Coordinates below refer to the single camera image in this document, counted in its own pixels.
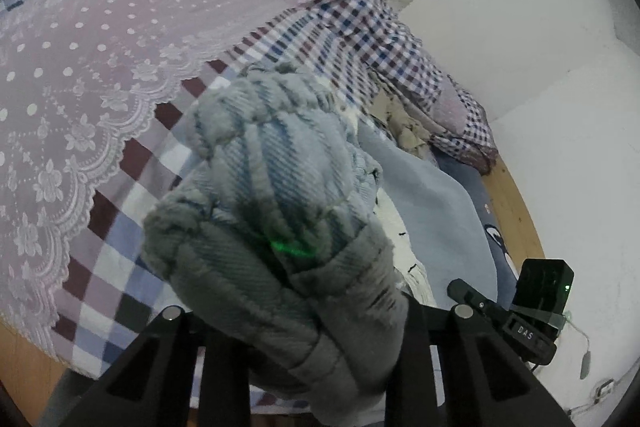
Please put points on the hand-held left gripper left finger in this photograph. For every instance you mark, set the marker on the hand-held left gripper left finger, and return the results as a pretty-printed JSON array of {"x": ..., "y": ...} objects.
[{"x": 225, "y": 372}]

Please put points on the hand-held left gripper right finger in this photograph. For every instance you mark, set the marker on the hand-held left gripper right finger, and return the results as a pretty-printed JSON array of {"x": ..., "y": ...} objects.
[{"x": 415, "y": 357}]

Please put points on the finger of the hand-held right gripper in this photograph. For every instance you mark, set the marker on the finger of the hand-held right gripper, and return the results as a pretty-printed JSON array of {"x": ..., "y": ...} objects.
[{"x": 467, "y": 293}]

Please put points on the light grey pants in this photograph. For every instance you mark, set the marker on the light grey pants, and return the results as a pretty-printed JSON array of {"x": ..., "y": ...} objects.
[{"x": 280, "y": 207}]

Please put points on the blue plush blanket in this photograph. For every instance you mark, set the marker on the blue plush blanket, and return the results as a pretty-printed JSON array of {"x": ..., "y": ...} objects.
[{"x": 440, "y": 207}]

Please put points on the beige crumpled garment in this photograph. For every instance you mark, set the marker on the beige crumpled garment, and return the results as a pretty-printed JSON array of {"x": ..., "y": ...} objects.
[{"x": 407, "y": 129}]

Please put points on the checkered quilt with lavender patches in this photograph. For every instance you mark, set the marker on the checkered quilt with lavender patches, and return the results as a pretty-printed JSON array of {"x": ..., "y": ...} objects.
[{"x": 380, "y": 32}]

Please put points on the checkered bed sheet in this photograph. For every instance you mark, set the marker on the checkered bed sheet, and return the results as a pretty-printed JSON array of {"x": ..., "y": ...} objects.
[{"x": 75, "y": 82}]

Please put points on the wooden bed frame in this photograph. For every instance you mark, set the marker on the wooden bed frame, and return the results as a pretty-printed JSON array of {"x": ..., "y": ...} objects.
[{"x": 520, "y": 217}]

